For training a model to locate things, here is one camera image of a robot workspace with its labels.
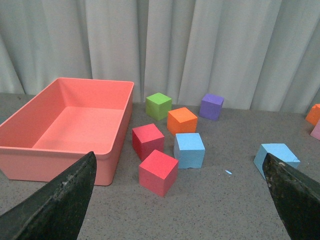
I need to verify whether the light blue foam cube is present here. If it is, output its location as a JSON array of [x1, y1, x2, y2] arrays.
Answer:
[[173, 133, 206, 169], [253, 143, 301, 179]]

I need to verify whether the grey pleated curtain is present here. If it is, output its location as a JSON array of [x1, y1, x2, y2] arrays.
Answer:
[[0, 0, 320, 113]]

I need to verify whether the green foam cube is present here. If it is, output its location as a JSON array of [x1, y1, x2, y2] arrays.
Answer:
[[145, 92, 172, 121]]

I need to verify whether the orange foam cube left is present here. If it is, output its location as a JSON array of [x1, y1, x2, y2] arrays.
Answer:
[[167, 107, 198, 136]]

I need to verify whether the salmon pink plastic bin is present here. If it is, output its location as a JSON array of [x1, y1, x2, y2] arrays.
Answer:
[[0, 77, 134, 186]]

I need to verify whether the red foam cube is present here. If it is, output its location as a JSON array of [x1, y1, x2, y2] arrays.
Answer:
[[131, 123, 165, 162], [138, 150, 179, 197]]

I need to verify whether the red foam cube rear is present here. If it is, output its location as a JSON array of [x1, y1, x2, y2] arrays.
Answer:
[[131, 123, 165, 162]]

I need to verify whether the orange foam cube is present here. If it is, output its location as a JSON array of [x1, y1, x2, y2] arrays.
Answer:
[[305, 103, 320, 126], [167, 107, 198, 136]]

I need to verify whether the purple foam cube back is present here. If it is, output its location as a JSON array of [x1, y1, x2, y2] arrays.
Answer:
[[199, 93, 224, 121]]

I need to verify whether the red foam cube front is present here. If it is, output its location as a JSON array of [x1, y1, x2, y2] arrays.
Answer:
[[138, 150, 179, 197]]

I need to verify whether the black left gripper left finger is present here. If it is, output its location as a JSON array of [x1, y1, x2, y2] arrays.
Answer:
[[0, 151, 97, 240]]

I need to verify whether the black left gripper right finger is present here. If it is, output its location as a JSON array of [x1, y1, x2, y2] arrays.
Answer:
[[262, 153, 320, 240]]

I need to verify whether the pink foam cube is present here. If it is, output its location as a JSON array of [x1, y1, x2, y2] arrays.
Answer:
[[310, 120, 320, 140]]

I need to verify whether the orange foam cube right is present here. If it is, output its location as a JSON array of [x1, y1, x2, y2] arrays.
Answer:
[[305, 103, 320, 126]]

